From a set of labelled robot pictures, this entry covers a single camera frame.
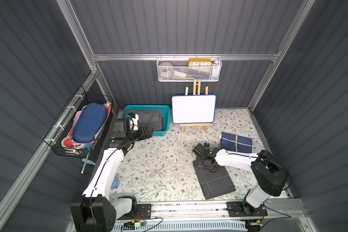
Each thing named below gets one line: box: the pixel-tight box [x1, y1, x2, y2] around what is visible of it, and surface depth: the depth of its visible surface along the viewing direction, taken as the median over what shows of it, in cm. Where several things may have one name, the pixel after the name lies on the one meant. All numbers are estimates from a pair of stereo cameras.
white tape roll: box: [158, 61, 175, 78], surface depth 89 cm
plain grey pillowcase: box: [124, 109, 162, 131], surface depth 107 cm
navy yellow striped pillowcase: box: [220, 131, 253, 154], surface depth 101 cm
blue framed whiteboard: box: [171, 94, 218, 124], surface depth 98 cm
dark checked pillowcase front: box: [192, 159, 236, 200], surface depth 83 cm
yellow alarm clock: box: [188, 58, 213, 67], surface depth 90 cm
